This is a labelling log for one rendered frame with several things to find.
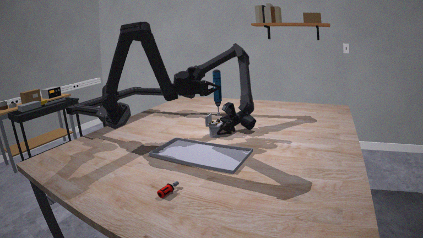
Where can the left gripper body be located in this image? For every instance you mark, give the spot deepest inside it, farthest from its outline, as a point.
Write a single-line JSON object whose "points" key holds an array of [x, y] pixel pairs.
{"points": [[232, 125]]}

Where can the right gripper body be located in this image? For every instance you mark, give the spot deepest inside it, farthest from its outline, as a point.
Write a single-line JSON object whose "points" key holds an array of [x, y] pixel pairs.
{"points": [[198, 91]]}

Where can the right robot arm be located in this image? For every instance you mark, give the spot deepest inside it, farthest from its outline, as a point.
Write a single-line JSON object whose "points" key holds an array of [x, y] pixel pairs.
{"points": [[141, 31]]}

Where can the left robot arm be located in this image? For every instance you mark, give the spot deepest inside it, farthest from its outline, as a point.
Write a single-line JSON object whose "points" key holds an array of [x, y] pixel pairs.
{"points": [[246, 102]]}

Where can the grey metal bracket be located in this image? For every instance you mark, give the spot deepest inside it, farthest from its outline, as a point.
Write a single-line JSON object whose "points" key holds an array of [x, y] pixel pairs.
{"points": [[208, 119]]}

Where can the blue nut driver barrel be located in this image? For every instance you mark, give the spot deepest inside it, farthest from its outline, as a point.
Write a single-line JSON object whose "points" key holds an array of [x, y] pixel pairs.
{"points": [[217, 93]]}

